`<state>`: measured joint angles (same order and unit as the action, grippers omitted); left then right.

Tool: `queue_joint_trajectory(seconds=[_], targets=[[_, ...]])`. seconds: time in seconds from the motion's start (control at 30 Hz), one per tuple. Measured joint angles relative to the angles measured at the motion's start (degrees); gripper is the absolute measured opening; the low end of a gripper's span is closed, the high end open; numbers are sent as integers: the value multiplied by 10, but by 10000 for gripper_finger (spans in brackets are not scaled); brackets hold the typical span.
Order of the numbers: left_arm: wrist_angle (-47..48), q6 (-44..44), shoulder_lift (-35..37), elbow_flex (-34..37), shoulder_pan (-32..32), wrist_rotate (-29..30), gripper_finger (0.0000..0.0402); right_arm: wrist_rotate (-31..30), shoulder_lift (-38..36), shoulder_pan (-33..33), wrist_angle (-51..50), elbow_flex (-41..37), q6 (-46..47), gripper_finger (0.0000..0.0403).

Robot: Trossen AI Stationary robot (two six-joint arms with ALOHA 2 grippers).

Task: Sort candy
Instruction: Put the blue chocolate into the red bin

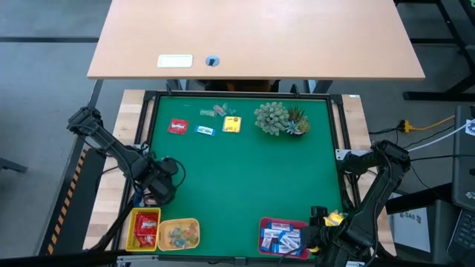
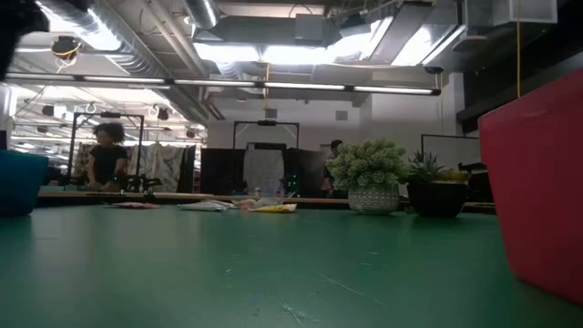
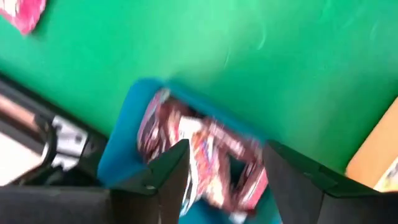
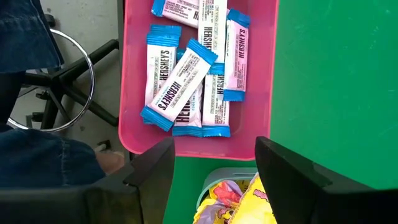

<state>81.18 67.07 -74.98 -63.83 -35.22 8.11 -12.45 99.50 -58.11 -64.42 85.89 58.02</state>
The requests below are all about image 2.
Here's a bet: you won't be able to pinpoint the wide black frame rig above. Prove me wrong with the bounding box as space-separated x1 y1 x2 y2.
232 119 301 151

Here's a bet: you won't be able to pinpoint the white ceiling unit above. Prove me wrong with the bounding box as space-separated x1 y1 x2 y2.
494 0 559 25

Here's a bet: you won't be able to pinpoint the yellow fruit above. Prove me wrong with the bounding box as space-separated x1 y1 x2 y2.
436 169 471 183

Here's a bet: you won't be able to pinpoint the person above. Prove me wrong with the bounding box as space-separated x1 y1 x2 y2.
322 138 348 198
85 121 130 192

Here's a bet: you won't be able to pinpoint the black ceiling camera yellow cable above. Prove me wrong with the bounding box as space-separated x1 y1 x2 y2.
49 35 84 61

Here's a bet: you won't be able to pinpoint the black framed whiteboard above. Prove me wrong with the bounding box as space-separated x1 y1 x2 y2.
421 133 482 170

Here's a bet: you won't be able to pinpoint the black panel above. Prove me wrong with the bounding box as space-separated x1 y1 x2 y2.
199 148 247 195

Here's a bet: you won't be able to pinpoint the small white candy wrapper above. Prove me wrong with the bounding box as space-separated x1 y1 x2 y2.
231 196 284 210

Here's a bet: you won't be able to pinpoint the pink flat candy wrapper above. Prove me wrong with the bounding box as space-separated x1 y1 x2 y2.
105 201 162 210

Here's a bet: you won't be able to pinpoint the black chair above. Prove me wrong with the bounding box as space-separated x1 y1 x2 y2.
457 161 494 204

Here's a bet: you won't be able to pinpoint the long ceiling light bar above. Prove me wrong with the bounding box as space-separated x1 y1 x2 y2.
4 71 442 97

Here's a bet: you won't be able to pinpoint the white patterned cloth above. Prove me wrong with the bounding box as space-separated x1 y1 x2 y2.
129 143 186 193

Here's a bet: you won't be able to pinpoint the grey patterned cloth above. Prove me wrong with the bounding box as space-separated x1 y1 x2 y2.
242 149 286 196

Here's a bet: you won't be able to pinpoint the black round plant pot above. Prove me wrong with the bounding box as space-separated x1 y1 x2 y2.
405 179 470 218

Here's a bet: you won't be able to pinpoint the yellow candy bag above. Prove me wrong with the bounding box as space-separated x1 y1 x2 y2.
249 203 299 214

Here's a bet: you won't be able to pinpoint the silver round ceiling duct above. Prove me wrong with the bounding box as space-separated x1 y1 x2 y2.
184 0 220 30

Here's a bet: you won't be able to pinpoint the grey ceiling box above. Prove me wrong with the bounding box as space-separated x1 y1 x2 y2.
294 13 325 46

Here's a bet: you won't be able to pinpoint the tall black frame rig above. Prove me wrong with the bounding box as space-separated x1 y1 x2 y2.
67 111 146 190

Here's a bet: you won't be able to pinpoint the dark grey panel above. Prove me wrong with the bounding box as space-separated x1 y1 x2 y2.
281 147 330 197

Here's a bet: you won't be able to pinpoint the white patterned plant pot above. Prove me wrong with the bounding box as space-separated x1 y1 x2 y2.
347 186 401 216

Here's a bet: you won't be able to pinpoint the blue plastic bin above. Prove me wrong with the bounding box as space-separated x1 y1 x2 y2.
0 149 50 218

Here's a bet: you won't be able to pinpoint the bushy pale green plant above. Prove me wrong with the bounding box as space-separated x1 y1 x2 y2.
326 138 410 190

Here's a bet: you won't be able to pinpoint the green spiky succulent plant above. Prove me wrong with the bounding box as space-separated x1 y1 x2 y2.
404 149 446 184

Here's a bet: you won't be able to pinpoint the red plastic bin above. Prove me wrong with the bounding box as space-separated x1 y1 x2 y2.
477 67 583 305

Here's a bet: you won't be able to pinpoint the distant black robot arms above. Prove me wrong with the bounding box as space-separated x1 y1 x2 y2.
113 172 163 193

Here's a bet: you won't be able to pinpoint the floral patterned cloth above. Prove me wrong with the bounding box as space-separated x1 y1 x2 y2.
75 143 95 179

